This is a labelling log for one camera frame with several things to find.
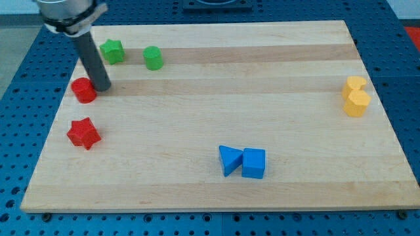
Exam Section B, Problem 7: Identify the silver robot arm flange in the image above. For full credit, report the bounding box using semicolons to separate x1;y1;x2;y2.
34;0;108;37

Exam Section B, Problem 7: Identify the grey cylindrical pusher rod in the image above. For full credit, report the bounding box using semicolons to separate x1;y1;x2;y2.
72;31;112;92

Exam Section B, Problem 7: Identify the blue triangle block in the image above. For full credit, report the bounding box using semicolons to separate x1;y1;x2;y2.
219;146;243;177

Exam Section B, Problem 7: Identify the light wooden board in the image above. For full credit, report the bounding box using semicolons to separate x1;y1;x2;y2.
20;20;419;213

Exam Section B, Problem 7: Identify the green cylinder block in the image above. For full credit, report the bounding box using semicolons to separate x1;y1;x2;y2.
142;46;163;71

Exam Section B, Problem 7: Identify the green star block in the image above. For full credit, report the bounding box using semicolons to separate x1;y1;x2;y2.
99;39;125;65

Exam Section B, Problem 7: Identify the red cylinder block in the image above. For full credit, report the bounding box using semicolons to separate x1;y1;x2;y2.
71;77;96;104

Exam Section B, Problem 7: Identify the yellow heart block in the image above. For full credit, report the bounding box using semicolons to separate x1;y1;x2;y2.
341;75;368;100

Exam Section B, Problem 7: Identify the blue cube block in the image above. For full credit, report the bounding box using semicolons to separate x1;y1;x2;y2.
241;148;266;179

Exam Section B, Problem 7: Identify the red star block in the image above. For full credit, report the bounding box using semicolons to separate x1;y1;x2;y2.
67;117;102;150

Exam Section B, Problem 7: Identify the yellow hexagon block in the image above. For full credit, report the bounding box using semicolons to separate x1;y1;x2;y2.
343;90;371;117

